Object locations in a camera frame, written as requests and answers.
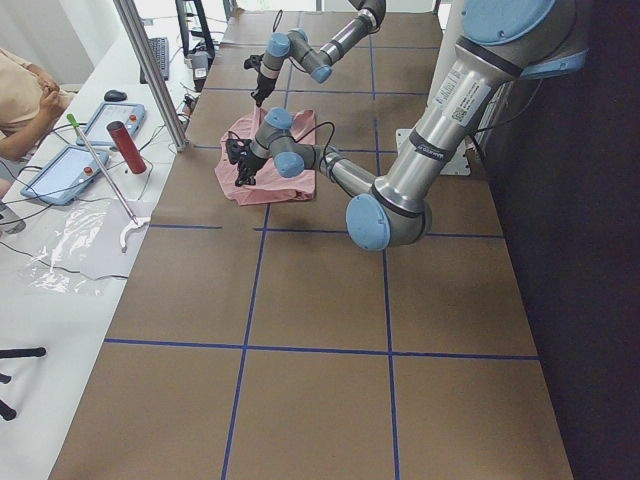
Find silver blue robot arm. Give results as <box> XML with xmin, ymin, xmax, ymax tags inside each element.
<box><xmin>244</xmin><ymin>0</ymin><xmax>387</xmax><ymax>107</ymax></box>
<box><xmin>225</xmin><ymin>0</ymin><xmax>592</xmax><ymax>251</ymax></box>

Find black power adapter box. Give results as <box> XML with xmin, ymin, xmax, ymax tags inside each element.
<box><xmin>190</xmin><ymin>51</ymin><xmax>211</xmax><ymax>92</ymax></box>

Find black monitor stand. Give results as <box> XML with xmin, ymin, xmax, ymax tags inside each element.
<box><xmin>174</xmin><ymin>0</ymin><xmax>216</xmax><ymax>60</ymax></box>

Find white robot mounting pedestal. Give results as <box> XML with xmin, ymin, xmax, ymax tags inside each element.
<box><xmin>390</xmin><ymin>1</ymin><xmax>465</xmax><ymax>172</ymax></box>

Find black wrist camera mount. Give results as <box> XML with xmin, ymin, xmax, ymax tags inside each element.
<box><xmin>243</xmin><ymin>55</ymin><xmax>263</xmax><ymax>72</ymax></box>
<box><xmin>225</xmin><ymin>138</ymin><xmax>252</xmax><ymax>165</ymax></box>

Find far blue teach pendant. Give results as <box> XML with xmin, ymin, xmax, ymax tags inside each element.
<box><xmin>75</xmin><ymin>101</ymin><xmax>148</xmax><ymax>148</ymax></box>

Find aluminium frame post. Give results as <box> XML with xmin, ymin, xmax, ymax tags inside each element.
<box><xmin>113</xmin><ymin>0</ymin><xmax>188</xmax><ymax>152</ymax></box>

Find seated person beige shirt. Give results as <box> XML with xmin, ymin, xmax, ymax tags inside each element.
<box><xmin>1</xmin><ymin>49</ymin><xmax>75</xmax><ymax>161</ymax></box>

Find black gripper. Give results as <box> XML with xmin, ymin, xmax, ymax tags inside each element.
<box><xmin>234</xmin><ymin>152</ymin><xmax>265</xmax><ymax>187</ymax></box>
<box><xmin>251</xmin><ymin>73</ymin><xmax>276</xmax><ymax>107</ymax></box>

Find red cylindrical bottle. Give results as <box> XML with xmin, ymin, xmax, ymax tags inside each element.
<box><xmin>106</xmin><ymin>121</ymin><xmax>147</xmax><ymax>174</ymax></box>

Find blue teach pendant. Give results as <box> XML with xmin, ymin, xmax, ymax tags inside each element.
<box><xmin>21</xmin><ymin>145</ymin><xmax>101</xmax><ymax>206</ymax></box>
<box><xmin>75</xmin><ymin>101</ymin><xmax>148</xmax><ymax>148</ymax></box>

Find pink Snoopy t-shirt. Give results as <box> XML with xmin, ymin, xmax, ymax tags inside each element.
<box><xmin>214</xmin><ymin>107</ymin><xmax>318</xmax><ymax>207</ymax></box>

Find near blue teach pendant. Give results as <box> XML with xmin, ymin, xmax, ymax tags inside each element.
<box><xmin>21</xmin><ymin>145</ymin><xmax>101</xmax><ymax>206</ymax></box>

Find clear plastic bag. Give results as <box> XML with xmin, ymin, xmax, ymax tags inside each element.
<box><xmin>20</xmin><ymin>199</ymin><xmax>128</xmax><ymax>296</ymax></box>

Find black tripod legs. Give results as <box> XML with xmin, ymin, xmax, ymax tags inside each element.
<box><xmin>1</xmin><ymin>346</ymin><xmax>47</xmax><ymax>421</ymax></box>

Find black keyboard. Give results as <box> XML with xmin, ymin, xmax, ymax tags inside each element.
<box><xmin>148</xmin><ymin>37</ymin><xmax>170</xmax><ymax>81</ymax></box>

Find black computer mouse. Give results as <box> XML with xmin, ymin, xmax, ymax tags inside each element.
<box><xmin>103</xmin><ymin>89</ymin><xmax>128</xmax><ymax>102</ymax></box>

